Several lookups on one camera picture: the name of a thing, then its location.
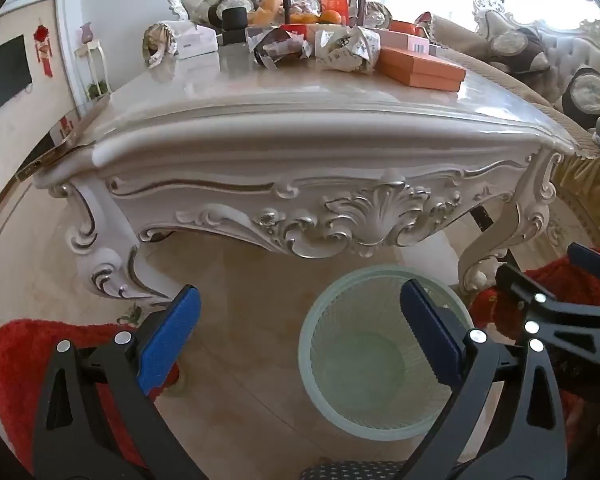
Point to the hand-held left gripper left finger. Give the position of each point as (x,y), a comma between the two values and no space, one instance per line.
(170,335)

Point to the purple vase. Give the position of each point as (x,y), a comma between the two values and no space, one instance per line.
(86,33)

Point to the flat orange box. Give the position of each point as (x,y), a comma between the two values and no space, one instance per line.
(420,67)

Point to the black cylinder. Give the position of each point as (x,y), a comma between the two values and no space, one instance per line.
(234,22)

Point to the ornate white side sofa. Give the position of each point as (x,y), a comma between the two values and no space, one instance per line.
(575,45)

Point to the white side stand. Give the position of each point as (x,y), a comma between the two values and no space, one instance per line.
(97,67)

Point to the white printed crumpled paper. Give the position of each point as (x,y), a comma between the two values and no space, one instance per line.
(347,50)

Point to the small orange-red box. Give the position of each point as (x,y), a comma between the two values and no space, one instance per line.
(409,27)

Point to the round dark decorative cushion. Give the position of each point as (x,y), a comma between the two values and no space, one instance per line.
(380,14)
(305,0)
(232,2)

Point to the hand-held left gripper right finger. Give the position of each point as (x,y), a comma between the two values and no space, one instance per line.
(430,330)

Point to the pale pink box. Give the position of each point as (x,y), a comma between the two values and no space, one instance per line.
(405,41)

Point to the black television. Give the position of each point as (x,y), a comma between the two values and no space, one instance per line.
(5,77)

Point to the beige patterned crumpled paper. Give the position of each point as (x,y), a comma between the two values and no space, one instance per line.
(160,42)

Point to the dark crumpled wrapper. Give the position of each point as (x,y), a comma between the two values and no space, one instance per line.
(280,45)

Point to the light green mesh waste basket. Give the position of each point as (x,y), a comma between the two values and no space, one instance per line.
(370,360)

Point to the dark star-print cloth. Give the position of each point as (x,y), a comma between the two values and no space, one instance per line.
(350,471)

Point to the red knot wall ornament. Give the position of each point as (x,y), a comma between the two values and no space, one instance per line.
(43,47)

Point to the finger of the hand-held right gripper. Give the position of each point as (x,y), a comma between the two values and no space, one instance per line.
(517,285)
(587,257)

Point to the white rectangular box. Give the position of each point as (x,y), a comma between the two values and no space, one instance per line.
(197,42)

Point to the yellow plastic bag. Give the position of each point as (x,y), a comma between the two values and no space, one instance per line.
(267,5)

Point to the ornate white coffee table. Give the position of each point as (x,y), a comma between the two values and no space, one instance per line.
(280,160)

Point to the fruit plate with oranges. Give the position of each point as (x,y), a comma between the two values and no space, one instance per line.
(325,19)

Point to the square dark patterned cushion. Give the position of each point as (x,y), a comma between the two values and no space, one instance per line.
(517,50)
(587,92)

